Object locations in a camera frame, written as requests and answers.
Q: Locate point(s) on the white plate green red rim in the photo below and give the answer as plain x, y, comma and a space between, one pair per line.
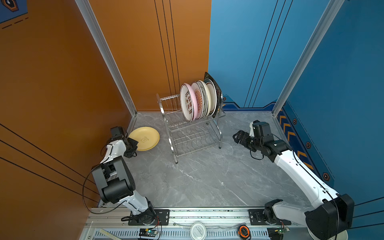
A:
213, 94

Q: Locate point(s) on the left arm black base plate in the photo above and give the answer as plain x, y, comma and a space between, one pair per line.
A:
162, 216

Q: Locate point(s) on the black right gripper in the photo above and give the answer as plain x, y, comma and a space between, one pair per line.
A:
245, 135

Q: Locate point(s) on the orange black tape measure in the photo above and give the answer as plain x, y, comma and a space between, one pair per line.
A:
244, 232

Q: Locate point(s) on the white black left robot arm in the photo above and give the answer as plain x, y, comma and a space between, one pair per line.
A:
115, 182

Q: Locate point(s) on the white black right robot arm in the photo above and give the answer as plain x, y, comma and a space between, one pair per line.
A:
330, 214

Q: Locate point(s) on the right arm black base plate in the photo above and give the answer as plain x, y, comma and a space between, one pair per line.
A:
257, 218

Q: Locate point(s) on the yellow round plate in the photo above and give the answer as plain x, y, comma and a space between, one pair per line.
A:
147, 138

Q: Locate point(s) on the black floral square plate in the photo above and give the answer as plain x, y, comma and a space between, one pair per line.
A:
219, 94

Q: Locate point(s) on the steel wire dish rack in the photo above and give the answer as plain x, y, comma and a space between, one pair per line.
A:
188, 137

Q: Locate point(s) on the white plate orange sunburst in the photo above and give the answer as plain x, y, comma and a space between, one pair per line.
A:
198, 91

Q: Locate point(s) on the white plate green quatrefoil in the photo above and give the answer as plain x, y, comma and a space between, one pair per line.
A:
204, 97

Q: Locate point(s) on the green circuit board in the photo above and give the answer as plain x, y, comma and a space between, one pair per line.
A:
148, 234

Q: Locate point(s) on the white round lid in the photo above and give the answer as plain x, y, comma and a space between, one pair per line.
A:
198, 231

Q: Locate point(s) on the cream round plate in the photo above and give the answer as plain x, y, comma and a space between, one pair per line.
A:
209, 98

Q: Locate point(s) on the pink round plate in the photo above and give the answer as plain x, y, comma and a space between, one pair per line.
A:
195, 104

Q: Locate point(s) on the white plate black characters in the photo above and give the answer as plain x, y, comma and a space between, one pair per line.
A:
187, 102

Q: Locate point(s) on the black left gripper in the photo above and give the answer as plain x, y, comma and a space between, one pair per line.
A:
133, 143

